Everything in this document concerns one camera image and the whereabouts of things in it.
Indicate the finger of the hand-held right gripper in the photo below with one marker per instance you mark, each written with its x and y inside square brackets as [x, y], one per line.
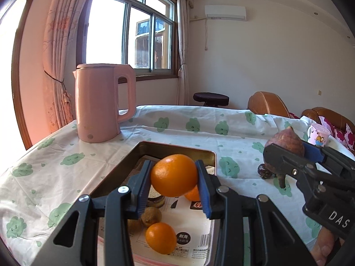
[313, 152]
[280, 160]

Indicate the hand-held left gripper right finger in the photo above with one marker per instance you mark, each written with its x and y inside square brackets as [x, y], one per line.
[204, 192]

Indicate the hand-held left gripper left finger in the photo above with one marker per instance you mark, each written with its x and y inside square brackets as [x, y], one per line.
[142, 192]

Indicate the small round orange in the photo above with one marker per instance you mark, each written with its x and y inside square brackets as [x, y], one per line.
[160, 238]
[193, 196]

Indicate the large brown round root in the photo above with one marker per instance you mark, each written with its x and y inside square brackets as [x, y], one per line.
[288, 146]

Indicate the dark and tan water chestnut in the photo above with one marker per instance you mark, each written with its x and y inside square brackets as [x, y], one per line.
[157, 200]

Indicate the round tan kiwi fruit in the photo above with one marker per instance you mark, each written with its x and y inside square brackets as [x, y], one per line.
[151, 216]

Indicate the large oblong orange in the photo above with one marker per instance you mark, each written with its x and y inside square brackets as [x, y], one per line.
[173, 174]

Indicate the pink tin box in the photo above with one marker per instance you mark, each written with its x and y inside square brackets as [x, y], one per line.
[155, 148]

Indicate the person's right hand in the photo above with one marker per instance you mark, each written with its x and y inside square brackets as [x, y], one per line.
[323, 248]

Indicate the pink cartoon cat cup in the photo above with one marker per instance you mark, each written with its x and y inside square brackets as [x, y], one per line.
[317, 135]

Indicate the pink floral cushion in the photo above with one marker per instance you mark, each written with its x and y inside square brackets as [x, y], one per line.
[345, 137]

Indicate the brown leather chair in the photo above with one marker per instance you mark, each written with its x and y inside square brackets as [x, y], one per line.
[269, 104]
[332, 116]

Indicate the printed plastic bag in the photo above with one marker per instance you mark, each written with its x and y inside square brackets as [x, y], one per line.
[188, 243]

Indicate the white green cloud tablecloth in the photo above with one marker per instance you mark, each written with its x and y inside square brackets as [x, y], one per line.
[69, 171]

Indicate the dark round stool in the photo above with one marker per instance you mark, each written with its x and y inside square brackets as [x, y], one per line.
[211, 98]

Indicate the pink electric kettle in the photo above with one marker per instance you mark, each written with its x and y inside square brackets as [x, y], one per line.
[94, 102]

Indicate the pale narrow curtain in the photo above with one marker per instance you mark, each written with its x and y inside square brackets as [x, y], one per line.
[183, 47]

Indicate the pink patterned curtain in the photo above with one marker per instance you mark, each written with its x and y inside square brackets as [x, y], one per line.
[58, 61]

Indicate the sliding glass window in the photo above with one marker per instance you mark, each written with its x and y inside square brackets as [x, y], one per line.
[111, 33]

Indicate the white wall air conditioner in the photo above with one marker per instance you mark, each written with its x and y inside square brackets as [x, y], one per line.
[225, 11]

